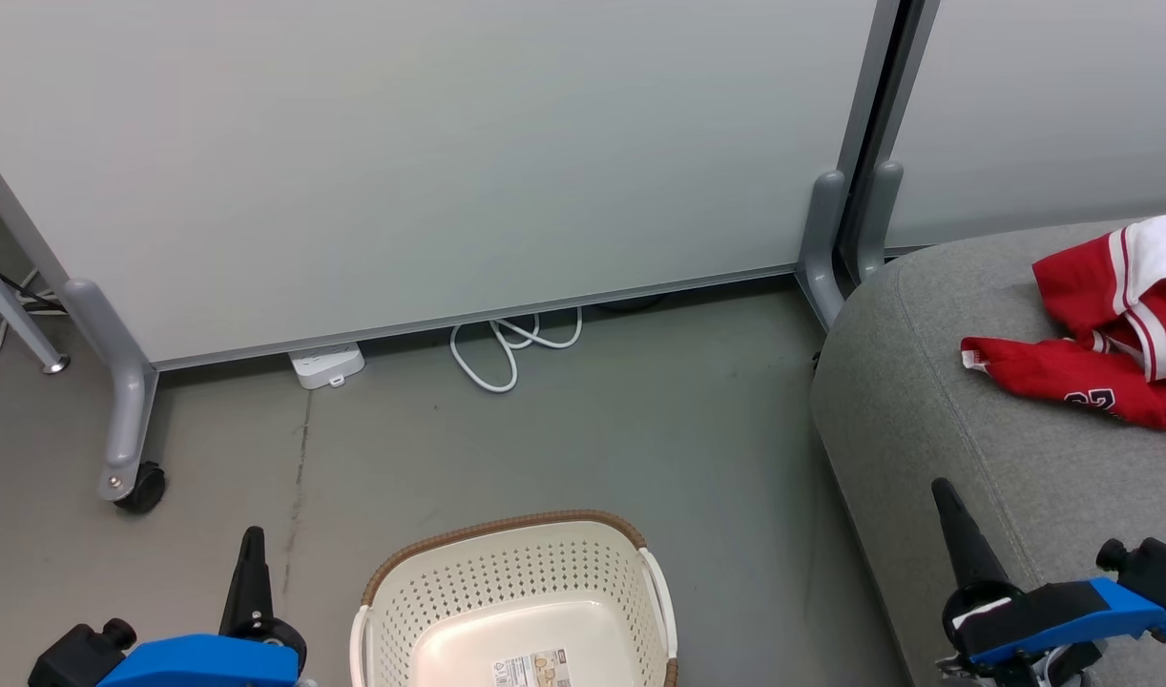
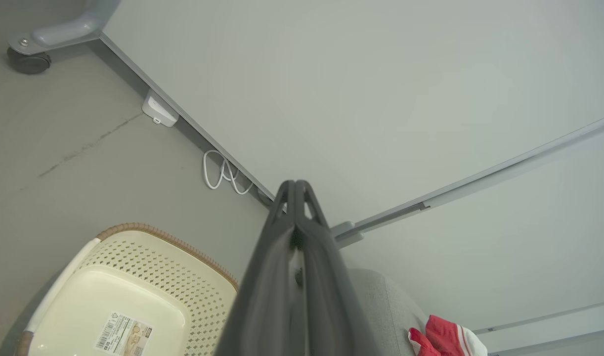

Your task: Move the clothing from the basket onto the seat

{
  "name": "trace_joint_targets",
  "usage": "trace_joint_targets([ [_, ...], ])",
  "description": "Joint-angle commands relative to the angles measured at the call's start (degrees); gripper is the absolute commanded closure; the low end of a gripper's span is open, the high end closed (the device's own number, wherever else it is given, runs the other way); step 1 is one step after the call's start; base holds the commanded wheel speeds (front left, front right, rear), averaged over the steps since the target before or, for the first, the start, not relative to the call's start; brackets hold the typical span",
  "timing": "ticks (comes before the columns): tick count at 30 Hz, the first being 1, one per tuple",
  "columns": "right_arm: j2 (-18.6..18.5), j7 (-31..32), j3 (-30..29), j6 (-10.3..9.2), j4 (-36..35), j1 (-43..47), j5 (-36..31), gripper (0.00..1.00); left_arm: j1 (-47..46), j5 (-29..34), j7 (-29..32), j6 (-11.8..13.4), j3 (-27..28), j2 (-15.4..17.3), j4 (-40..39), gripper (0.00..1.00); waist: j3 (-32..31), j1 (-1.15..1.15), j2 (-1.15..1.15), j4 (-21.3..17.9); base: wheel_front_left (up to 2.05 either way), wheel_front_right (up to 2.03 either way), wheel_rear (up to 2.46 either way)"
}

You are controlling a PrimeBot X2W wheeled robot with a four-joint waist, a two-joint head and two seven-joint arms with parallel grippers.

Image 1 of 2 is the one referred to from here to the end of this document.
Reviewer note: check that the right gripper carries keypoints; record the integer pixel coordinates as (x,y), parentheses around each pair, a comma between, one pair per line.
(1060,615)

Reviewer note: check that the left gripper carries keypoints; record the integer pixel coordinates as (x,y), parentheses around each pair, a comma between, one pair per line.
(201,663)

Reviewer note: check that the red basketball jersey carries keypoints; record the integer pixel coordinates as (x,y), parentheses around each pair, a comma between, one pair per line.
(1051,367)

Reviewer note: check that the cream laundry basket brown rim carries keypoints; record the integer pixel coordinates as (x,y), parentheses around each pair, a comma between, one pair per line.
(507,582)

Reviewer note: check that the black caster wheel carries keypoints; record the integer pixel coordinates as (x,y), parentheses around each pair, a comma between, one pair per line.
(144,489)

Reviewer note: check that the grey fabric sofa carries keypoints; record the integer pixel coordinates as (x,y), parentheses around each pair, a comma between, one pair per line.
(926,401)

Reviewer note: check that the white power strip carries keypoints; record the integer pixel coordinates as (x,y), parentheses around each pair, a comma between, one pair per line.
(325,365)

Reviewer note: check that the paper label sticker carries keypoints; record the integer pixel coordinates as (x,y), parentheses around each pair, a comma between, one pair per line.
(532,670)

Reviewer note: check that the grey table leg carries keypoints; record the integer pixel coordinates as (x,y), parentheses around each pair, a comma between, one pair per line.
(15,315)

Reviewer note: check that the wide white partition panel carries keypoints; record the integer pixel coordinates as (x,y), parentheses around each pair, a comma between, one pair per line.
(402,162)

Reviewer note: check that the narrow white partition panel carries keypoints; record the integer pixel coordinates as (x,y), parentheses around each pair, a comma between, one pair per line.
(1051,105)

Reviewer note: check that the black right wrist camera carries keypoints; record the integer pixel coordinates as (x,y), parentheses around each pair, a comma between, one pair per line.
(1155,572)

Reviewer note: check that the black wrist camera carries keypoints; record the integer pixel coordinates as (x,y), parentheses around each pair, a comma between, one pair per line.
(72,658)
(1155,572)

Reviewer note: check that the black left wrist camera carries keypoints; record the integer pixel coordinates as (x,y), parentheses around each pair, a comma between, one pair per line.
(72,658)

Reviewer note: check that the grey partition post with caster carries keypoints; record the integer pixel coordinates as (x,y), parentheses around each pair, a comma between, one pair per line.
(125,401)

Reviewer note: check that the grey partition post with foot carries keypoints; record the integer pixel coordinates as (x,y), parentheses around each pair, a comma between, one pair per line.
(884,210)
(822,239)

